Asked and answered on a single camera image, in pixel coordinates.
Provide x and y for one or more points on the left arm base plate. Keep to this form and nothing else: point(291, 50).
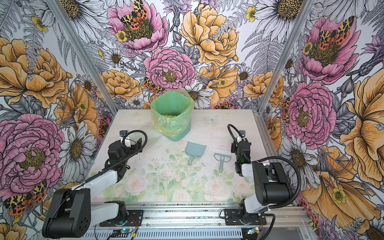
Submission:
point(132, 218)

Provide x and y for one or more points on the aluminium corner post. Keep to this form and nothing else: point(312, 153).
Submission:
point(291, 40)
point(68, 28)

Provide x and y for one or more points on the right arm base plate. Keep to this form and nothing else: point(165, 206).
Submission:
point(234, 217)

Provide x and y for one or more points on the green trash bin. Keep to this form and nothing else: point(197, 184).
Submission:
point(177, 120)

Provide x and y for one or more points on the grey-blue dustpan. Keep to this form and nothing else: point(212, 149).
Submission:
point(194, 151)

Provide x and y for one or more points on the yellow plastic bin liner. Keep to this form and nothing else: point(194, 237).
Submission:
point(172, 120)

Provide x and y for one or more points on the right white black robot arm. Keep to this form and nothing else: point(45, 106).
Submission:
point(272, 187)

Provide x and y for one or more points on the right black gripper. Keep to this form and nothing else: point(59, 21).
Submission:
point(233, 146)

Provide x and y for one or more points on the aluminium front rail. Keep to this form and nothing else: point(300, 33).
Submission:
point(201, 215)

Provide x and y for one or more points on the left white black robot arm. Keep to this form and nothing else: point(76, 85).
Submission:
point(71, 212)

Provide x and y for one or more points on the right aluminium corner post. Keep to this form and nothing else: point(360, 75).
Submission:
point(291, 40)

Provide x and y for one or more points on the grey-blue hand brush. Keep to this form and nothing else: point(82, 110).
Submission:
point(223, 156)

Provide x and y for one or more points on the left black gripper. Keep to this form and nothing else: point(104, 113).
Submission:
point(134, 147)

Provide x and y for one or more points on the left aluminium corner post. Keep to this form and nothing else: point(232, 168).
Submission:
point(68, 28)

